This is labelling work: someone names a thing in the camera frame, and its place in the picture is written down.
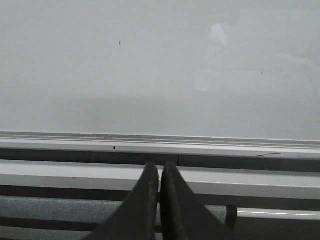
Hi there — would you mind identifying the white metal stand frame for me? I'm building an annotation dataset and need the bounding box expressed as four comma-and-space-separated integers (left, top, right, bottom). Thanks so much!
0, 160, 320, 200

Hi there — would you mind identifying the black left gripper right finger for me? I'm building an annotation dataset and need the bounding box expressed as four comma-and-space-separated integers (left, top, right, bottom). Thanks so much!
160, 162, 240, 240

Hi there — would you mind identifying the white whiteboard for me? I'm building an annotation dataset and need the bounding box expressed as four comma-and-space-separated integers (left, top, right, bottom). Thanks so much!
0, 0, 320, 159

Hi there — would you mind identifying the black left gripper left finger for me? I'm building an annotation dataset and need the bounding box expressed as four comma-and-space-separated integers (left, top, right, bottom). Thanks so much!
85, 162, 159, 240

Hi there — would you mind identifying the white horizontal stand rod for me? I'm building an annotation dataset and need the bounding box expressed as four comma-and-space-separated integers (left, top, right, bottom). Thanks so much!
0, 196, 320, 224

